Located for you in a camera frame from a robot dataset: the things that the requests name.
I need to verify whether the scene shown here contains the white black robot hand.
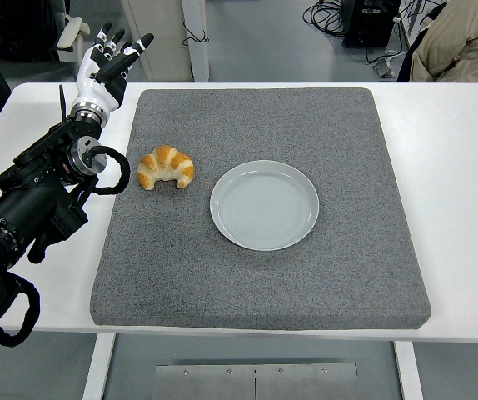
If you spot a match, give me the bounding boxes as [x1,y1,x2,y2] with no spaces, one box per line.
[73,21,156,117]

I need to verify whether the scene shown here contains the golden croissant bread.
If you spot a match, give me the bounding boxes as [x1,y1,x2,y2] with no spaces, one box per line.
[137,145,196,192]

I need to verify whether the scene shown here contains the pale grey round plate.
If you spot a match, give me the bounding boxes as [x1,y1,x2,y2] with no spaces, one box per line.
[209,159,321,253]

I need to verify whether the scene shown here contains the grey metal plate with screws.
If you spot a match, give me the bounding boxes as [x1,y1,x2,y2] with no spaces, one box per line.
[154,362,359,400]

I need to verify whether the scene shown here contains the white chair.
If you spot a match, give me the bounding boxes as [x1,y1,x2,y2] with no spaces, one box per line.
[57,11,92,83]

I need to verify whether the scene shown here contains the grey speckled mat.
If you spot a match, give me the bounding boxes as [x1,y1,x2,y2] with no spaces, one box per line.
[90,87,432,332]

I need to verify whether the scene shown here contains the white table leg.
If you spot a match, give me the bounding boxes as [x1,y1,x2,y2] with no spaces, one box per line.
[393,341,424,400]
[81,332,116,400]

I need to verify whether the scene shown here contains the black computer case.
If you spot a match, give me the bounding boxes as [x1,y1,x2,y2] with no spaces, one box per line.
[342,0,402,48]

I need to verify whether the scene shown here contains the grey power strip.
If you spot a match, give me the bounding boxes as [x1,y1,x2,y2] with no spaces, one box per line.
[372,57,396,79]

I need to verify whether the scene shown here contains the beige padded jacket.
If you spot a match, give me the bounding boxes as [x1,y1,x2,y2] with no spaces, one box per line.
[409,0,478,84]

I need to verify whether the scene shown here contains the white cabinet with post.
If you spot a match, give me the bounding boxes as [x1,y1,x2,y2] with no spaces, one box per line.
[120,0,210,83]

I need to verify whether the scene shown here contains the thin black cable loop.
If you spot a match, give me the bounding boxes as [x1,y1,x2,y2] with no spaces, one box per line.
[182,20,210,47]

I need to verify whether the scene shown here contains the black cable bundle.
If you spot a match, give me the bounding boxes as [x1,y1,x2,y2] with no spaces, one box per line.
[302,0,351,39]

